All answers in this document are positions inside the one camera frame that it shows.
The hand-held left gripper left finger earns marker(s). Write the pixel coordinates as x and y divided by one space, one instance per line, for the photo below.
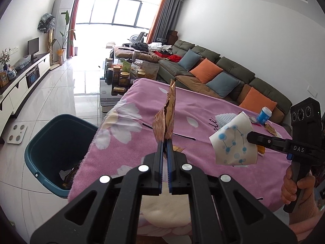
160 167

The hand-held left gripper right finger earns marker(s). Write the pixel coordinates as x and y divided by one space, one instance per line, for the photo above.
170 167

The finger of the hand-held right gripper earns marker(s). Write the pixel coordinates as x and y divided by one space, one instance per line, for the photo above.
264 141

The blue dotted paper cup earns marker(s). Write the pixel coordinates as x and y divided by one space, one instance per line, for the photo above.
233 142

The white foam fruit net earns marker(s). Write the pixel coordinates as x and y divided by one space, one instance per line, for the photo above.
226 119

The gold foil wrapper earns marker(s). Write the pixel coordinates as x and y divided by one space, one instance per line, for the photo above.
166 111

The teal plastic bin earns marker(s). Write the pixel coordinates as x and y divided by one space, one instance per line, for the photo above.
61 137

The person's right forearm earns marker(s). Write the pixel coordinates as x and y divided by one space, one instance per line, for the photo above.
304 221

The person's right hand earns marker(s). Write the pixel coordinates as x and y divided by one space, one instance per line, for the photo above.
285 190

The brown gold snack packet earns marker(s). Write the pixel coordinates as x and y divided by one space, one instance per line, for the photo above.
273 129

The red edged round cake packet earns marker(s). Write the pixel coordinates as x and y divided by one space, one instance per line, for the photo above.
254 120

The blue white lidded cup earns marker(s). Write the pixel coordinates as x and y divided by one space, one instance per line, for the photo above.
264 115

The orange cushion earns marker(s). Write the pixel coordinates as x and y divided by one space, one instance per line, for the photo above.
205 71
256 100

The pink flowered blanket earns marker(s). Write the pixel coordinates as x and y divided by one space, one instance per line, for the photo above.
177 101

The blue cushion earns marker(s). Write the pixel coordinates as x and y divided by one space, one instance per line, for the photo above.
222 84
190 60

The green brown sectional sofa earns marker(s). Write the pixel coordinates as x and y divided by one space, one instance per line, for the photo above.
233 66

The glass coffee table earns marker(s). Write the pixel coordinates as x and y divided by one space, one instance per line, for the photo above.
108 104

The gold tin box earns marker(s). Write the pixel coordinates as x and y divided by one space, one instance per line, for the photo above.
119 89

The white crumpled tissue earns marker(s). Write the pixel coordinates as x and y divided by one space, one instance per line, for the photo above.
64 174

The brown paper bag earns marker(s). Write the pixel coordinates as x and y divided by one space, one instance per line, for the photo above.
150 71

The cluster of dark lidded jars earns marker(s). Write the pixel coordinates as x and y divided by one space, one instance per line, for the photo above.
116 73

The green box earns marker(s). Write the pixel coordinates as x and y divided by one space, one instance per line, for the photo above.
127 66

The red cloth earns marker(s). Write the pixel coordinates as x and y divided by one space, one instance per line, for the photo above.
175 58

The glass jar white lid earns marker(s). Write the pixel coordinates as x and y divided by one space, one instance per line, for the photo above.
136 55

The white clothes pile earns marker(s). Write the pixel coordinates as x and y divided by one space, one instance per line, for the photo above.
160 47

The black bag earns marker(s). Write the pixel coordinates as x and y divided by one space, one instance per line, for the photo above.
139 47

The brown cardboard boxes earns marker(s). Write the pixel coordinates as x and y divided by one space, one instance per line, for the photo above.
172 37

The white exercise machine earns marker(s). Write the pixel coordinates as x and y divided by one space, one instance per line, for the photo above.
138 39

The white bathroom scale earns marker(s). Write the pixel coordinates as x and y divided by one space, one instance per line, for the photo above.
16 134

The grey orange curtain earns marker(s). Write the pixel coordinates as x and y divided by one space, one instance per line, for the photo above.
76 17
165 17

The tall plant yellow pot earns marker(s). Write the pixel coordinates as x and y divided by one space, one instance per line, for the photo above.
61 53

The white black TV cabinet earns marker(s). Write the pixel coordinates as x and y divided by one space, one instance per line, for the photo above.
43 66

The large dark framed window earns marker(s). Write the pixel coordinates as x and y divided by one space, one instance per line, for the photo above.
116 12

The white standing air conditioner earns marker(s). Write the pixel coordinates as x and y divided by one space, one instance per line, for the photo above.
59 30

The crumpled grey plastic bag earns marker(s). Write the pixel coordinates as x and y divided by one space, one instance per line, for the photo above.
23 61

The blue white ceramic jar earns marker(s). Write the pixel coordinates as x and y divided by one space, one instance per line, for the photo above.
11 74

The black monitor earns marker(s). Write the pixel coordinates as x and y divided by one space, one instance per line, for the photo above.
33 46

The cloth covered standing fan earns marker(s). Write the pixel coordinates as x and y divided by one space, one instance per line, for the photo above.
46 22

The small plant blue vase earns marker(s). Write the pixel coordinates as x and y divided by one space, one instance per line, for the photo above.
5 61

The wooden picture frame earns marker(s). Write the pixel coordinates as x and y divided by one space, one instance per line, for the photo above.
3 79

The white wall socket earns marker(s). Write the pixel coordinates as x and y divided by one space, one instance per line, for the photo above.
15 49

